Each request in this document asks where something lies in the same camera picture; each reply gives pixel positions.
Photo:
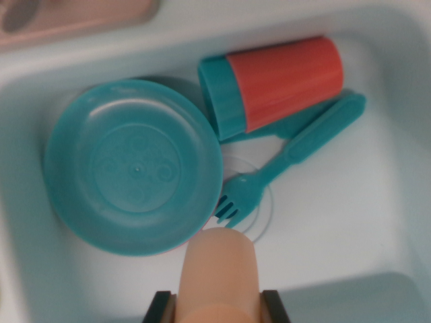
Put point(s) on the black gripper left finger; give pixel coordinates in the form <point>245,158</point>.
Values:
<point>161,309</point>

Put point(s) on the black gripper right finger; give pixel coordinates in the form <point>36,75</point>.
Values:
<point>274,309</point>

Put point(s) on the cream detergent bottle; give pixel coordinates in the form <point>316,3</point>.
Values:
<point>219,276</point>

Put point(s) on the light blue toy sink unit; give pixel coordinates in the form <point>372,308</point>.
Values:
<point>336,202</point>

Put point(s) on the teal plastic plate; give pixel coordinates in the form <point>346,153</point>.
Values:
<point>134,168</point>

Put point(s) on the teal plastic knife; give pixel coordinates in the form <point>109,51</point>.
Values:
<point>262,134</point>

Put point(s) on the teal plastic fork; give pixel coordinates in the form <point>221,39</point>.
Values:
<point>320,134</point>

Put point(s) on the coral cup with teal band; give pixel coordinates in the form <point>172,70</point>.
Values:
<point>286,84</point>

